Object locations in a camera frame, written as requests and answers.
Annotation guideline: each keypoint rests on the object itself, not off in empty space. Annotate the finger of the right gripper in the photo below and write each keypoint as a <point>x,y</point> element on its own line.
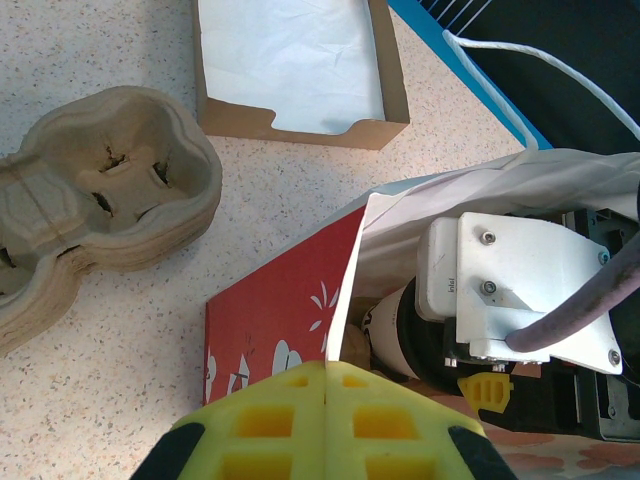
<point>487,392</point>

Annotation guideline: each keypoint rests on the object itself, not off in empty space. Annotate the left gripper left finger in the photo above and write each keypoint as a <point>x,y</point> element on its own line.
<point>260,445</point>

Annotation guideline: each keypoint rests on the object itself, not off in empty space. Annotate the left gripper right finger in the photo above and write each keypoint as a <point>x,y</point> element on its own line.
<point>390,445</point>

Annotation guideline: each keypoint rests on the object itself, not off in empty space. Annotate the black cup lid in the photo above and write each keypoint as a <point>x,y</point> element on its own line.
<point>425,360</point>

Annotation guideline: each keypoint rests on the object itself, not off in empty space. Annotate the pulp cup carrier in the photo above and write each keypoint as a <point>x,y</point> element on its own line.
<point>357,345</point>

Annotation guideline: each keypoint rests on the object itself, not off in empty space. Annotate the white paper coffee cup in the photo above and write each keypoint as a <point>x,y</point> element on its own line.
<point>390,330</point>

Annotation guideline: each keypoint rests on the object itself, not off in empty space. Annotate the red white paper bag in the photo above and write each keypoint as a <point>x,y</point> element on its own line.
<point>280,310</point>

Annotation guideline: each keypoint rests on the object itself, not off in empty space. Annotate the stack of pulp cup carriers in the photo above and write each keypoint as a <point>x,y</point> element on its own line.
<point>110,165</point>

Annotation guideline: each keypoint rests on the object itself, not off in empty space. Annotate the white napkin on cardboard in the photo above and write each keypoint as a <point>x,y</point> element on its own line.
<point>240,120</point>

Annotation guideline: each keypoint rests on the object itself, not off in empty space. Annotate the white paper napkin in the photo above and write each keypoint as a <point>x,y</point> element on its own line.
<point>285,60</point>

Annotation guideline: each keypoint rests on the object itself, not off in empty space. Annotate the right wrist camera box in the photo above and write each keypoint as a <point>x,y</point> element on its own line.
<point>525,280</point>

